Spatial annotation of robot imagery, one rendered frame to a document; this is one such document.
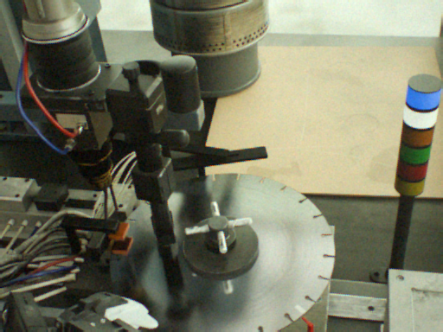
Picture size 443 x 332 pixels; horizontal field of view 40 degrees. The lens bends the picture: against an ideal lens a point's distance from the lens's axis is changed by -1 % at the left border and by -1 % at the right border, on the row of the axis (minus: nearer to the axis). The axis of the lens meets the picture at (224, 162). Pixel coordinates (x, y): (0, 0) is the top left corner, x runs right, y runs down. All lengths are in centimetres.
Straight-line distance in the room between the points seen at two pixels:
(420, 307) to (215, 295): 29
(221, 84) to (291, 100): 18
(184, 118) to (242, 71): 54
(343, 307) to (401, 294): 18
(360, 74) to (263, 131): 34
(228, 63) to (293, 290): 78
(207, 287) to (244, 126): 66
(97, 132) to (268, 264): 31
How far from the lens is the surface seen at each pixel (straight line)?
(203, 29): 141
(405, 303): 91
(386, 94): 156
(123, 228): 93
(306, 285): 85
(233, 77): 153
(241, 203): 96
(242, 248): 88
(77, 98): 72
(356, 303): 108
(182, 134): 67
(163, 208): 82
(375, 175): 132
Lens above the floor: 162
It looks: 40 degrees down
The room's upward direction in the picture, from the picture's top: 6 degrees counter-clockwise
